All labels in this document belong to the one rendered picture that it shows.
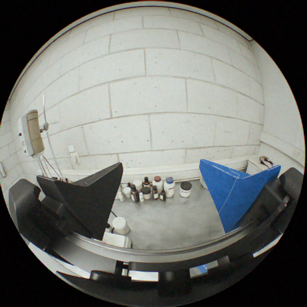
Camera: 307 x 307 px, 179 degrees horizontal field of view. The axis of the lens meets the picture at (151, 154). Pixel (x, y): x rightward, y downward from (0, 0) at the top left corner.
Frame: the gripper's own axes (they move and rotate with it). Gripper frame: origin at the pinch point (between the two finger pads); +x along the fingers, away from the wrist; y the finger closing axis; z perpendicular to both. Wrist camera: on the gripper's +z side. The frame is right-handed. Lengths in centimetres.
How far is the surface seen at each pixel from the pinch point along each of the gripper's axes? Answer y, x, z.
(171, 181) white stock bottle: -7.1, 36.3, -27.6
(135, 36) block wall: 9, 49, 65
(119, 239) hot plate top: 14.0, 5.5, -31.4
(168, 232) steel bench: -4.2, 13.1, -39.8
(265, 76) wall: -119, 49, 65
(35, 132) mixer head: 57, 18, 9
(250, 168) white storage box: -81, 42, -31
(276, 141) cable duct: -116, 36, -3
